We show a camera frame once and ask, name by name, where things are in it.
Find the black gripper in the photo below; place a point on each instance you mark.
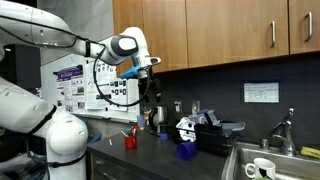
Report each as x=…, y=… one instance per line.
x=145, y=76

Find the red cup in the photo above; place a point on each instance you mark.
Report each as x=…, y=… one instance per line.
x=130, y=142

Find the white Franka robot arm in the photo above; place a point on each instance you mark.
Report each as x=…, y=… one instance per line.
x=66, y=136

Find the light blue plastic cup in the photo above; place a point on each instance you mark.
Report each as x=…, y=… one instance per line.
x=141, y=121

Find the small blue cup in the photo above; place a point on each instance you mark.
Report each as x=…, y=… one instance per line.
x=163, y=136

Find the white marker blue label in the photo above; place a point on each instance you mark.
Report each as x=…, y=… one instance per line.
x=124, y=133

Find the loose white blue marker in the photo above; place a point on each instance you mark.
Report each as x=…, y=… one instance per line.
x=110, y=142

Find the large blue plastic cup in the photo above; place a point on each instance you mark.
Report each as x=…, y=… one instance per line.
x=186, y=150

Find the steel electric kettle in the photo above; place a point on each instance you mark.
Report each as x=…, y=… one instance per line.
x=158, y=118

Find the small red object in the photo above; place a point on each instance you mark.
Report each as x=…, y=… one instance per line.
x=136, y=128

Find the medium wooden cabinet door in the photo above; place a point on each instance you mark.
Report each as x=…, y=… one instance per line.
x=165, y=33

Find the narrow wooden cabinet door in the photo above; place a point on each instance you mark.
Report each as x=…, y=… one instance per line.
x=128, y=20

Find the purple header poster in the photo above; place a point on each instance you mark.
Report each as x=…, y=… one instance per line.
x=70, y=90

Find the black dish rack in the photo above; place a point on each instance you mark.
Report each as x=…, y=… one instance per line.
x=215, y=138

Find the dark base cabinet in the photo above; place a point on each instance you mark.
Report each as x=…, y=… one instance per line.
x=113, y=166

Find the grey plastic container lid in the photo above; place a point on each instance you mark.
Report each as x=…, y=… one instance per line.
x=231, y=126

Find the wide wooden cabinet door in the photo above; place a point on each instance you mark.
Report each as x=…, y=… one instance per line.
x=236, y=30

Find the small metal sink knob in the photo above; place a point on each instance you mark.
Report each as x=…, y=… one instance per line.
x=264, y=144

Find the white mug black print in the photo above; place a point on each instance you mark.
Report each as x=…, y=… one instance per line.
x=263, y=169

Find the chrome sink faucet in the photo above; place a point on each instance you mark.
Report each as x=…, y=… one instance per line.
x=284, y=133

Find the stainless steel sink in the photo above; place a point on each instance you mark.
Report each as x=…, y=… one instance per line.
x=276, y=163

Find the yellow sponge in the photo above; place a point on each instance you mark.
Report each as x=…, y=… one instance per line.
x=310, y=152

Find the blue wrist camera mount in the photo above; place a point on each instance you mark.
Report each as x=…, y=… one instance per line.
x=130, y=72

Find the wall power outlet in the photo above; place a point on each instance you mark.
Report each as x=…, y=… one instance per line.
x=195, y=107
x=178, y=107

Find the white paper wall sign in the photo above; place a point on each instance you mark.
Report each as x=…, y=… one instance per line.
x=261, y=92

